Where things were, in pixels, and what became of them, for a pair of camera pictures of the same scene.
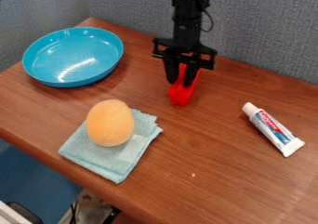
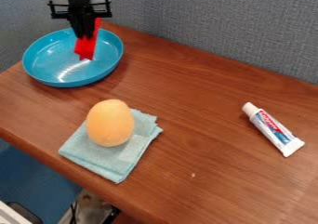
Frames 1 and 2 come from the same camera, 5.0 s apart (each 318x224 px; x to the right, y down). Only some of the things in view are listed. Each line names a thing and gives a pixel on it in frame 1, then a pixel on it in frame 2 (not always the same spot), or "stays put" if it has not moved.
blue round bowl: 70,57 stays put
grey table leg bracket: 88,209 stays put
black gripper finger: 189,73 -> 88,24
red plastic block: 179,91 -> 84,46
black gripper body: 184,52 -> 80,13
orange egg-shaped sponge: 109,123 stays put
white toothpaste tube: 272,130 stays put
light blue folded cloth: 112,162 stays put
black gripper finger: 171,65 -> 78,25
